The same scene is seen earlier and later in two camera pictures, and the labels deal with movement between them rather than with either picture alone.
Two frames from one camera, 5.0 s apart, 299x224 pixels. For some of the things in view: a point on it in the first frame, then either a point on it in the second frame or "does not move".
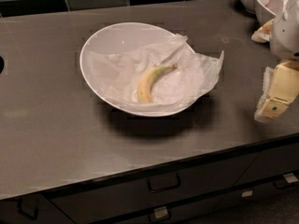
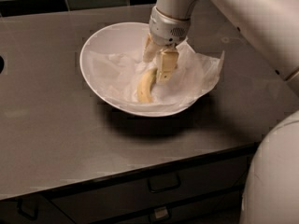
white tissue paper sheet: (119, 76) does not move
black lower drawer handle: (161, 214) does not move
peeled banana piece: (146, 82) does not move
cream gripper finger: (280, 87) -> (169, 56)
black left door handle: (21, 211) does not move
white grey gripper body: (286, 35) -> (166, 31)
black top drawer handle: (163, 182) does not move
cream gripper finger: (263, 33) -> (151, 49)
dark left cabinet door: (35, 209) does not move
